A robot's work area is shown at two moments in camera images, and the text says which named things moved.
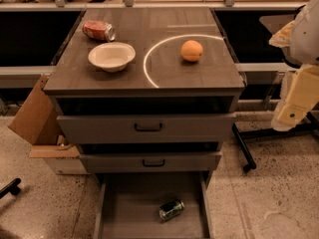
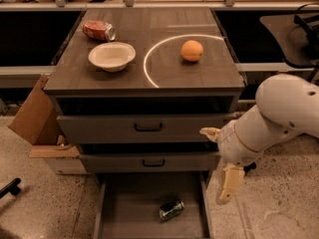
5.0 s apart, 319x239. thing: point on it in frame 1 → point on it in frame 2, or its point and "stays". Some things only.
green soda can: (170, 209) stays
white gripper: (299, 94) → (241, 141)
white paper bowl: (112, 57) stays
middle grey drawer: (152, 161) stays
